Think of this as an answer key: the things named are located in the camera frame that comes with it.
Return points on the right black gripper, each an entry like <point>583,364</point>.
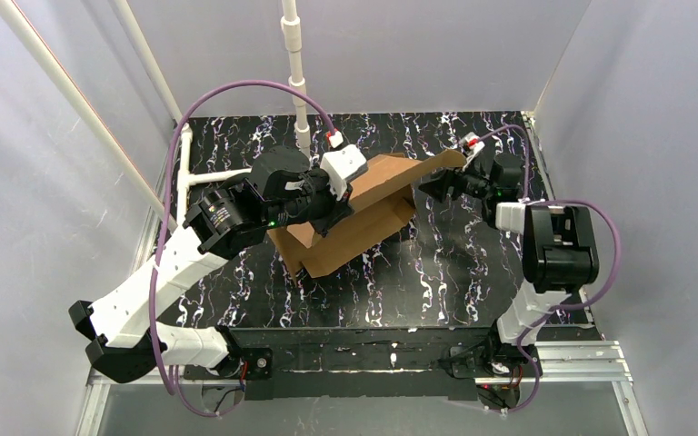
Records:
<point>458,183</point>

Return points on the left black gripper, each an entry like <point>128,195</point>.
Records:
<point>330,207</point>

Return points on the brown cardboard box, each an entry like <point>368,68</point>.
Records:
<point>383,203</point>

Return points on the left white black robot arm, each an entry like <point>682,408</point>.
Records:
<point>125,338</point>

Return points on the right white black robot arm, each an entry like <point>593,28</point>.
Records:
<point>559,254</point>

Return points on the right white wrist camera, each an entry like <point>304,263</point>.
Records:
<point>471,145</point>

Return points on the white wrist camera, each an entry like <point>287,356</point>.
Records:
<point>471,145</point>
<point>343,166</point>

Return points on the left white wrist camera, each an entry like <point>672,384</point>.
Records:
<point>343,166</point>

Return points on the white pvc pipe frame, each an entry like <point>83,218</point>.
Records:
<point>55,175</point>

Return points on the aluminium rail base frame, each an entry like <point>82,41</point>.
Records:
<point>444,276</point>

